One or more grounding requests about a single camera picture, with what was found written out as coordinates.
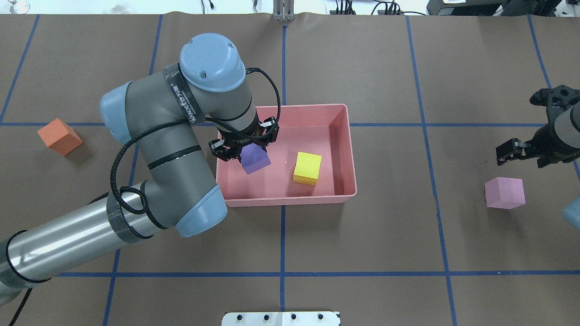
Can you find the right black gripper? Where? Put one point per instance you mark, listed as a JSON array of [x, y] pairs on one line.
[[550, 141]]

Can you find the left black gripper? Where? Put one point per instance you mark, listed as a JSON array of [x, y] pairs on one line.
[[241, 140]]

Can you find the purple foam block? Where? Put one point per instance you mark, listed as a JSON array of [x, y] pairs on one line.
[[254, 158]]

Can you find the pink foam block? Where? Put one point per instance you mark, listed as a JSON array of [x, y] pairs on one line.
[[504, 193]]

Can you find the yellow foam block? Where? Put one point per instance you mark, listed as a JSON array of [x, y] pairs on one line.
[[307, 168]]

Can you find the orange foam block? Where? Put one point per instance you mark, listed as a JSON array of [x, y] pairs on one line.
[[60, 137]]

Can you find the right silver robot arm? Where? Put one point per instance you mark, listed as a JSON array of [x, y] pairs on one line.
[[558, 141]]

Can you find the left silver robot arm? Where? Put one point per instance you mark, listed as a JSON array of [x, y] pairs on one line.
[[160, 178]]

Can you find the pink plastic bin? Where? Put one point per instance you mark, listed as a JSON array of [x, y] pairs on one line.
[[315, 129]]

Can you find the aluminium frame post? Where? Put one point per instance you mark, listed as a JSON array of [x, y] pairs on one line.
[[283, 10]]

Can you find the white pedestal column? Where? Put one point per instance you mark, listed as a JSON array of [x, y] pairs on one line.
[[295, 318]]

